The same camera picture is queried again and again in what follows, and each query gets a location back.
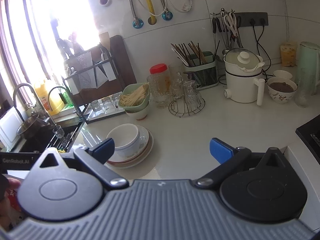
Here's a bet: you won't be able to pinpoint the large rose pattern plate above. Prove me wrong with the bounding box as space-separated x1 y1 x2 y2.
105 125 154 169

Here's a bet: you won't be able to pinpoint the small white ceramic bowl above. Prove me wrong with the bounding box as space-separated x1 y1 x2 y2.
107 124 140 157

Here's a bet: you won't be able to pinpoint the white leaf plate orange rim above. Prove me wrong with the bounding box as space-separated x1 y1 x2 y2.
107 124 149 163

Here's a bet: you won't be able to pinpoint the curved steel kitchen faucet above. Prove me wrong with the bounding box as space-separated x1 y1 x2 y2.
12 82 56 126

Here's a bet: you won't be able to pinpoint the person's left hand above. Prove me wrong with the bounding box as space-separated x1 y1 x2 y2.
1 174 25 231

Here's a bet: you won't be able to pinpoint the steel pot in sink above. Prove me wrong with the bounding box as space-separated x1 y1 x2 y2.
17 115 49 140

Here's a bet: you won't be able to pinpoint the upturned clear drinking glass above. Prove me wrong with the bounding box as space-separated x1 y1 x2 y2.
91 100 105 116

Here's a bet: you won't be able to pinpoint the yellow detergent bottle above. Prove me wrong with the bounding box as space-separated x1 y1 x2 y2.
34 80 65 115

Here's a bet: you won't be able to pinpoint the white bowl orange foot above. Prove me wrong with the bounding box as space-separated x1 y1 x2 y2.
125 103 150 121

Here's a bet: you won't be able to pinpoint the white electric cooking pot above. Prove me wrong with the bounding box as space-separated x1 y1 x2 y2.
224 68 265 106

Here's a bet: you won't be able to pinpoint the green strainer basket with noodles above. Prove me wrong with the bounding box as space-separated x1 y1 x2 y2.
119 83 150 113

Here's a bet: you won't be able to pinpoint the black dish rack tray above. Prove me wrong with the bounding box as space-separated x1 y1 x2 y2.
63 44 121 124

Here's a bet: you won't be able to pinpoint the black induction cooktop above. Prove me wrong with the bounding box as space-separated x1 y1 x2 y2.
296 115 320 154

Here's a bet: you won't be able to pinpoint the patterned bowl with brown food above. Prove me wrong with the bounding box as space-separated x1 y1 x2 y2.
267 77 297 104

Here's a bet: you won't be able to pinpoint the green chopstick holder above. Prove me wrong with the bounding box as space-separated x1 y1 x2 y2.
183 51 218 90

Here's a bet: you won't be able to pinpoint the brown wooden cutting board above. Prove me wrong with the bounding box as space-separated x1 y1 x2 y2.
99 32 137 93

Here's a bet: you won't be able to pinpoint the textured glass near kettle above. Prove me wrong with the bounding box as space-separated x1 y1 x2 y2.
295 73 312 108

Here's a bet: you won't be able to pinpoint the small white bowl behind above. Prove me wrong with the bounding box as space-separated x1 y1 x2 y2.
273 70 293 80

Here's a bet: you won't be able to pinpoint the glass pot lid white knob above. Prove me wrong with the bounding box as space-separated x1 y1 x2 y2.
224 48 265 76

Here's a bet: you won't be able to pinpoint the tall textured clear glass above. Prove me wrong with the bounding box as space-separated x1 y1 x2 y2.
147 75 171 109

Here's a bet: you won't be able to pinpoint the yellow snack packet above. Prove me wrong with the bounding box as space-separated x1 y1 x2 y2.
280 42 297 67

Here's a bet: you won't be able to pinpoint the mint green electric kettle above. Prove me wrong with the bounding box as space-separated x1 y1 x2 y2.
297 41 319 95

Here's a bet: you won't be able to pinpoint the yellow gas pipe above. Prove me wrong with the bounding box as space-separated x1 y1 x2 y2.
146 0 156 25

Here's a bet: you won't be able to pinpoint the wire glass drying rack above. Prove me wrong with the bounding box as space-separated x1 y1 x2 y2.
168 72 206 118

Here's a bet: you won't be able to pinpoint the white handled kitchen scissors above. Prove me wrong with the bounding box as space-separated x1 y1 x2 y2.
223 12 239 37

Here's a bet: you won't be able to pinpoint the black wall power strip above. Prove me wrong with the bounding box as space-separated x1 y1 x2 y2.
234 12 268 27

